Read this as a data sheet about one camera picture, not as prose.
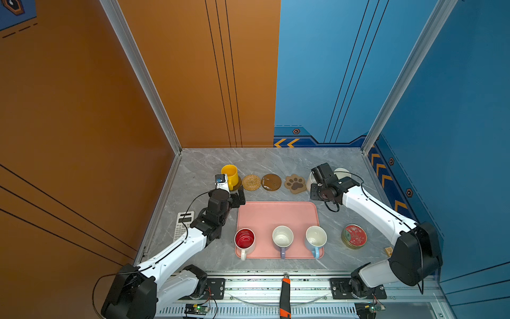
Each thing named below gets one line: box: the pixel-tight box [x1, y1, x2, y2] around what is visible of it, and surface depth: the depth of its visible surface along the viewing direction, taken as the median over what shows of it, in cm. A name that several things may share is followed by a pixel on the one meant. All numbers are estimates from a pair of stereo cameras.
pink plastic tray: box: [236, 200, 321, 260], surface depth 94 cm
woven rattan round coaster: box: [241, 174, 261, 191], surface depth 107 cm
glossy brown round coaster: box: [260, 173, 283, 192], surface depth 107 cm
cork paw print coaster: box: [284, 174, 307, 195], surface depth 105 cm
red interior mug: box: [233, 227, 256, 262], surface depth 81 cm
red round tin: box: [341, 223, 368, 250], surface depth 84 cm
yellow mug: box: [221, 164, 239, 191], surface depth 99 cm
